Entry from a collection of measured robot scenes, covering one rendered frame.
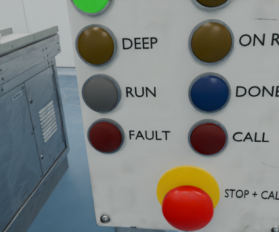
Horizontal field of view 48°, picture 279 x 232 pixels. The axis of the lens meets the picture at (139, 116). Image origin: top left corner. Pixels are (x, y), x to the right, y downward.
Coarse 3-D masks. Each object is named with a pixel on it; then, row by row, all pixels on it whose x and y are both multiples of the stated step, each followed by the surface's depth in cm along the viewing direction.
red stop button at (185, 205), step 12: (168, 192) 24; (180, 192) 23; (192, 192) 23; (204, 192) 24; (168, 204) 24; (180, 204) 23; (192, 204) 23; (204, 204) 23; (168, 216) 24; (180, 216) 24; (192, 216) 24; (204, 216) 24; (180, 228) 25; (192, 228) 24
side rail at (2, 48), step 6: (42, 30) 154; (48, 30) 160; (54, 30) 167; (24, 36) 137; (30, 36) 142; (36, 36) 147; (42, 36) 153; (6, 42) 124; (12, 42) 127; (18, 42) 132; (24, 42) 137; (0, 48) 119; (6, 48) 123; (12, 48) 127
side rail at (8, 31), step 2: (6, 28) 172; (8, 28) 172; (10, 28) 174; (0, 30) 165; (2, 30) 167; (4, 30) 168; (6, 30) 170; (8, 30) 172; (10, 30) 174; (0, 32) 165; (2, 32) 167; (4, 32) 168; (6, 32) 170; (8, 32) 172; (10, 32) 174; (12, 32) 176; (2, 34) 167; (4, 34) 168; (6, 34) 170; (8, 34) 172
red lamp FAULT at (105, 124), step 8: (96, 128) 25; (104, 128) 24; (112, 128) 24; (96, 136) 25; (104, 136) 25; (112, 136) 25; (120, 136) 25; (96, 144) 25; (104, 144) 25; (112, 144) 25; (120, 144) 25
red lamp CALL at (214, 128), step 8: (200, 128) 23; (208, 128) 23; (216, 128) 23; (192, 136) 24; (200, 136) 23; (208, 136) 23; (216, 136) 23; (224, 136) 23; (192, 144) 24; (200, 144) 24; (208, 144) 24; (216, 144) 23; (224, 144) 24; (200, 152) 24; (208, 152) 24; (216, 152) 24
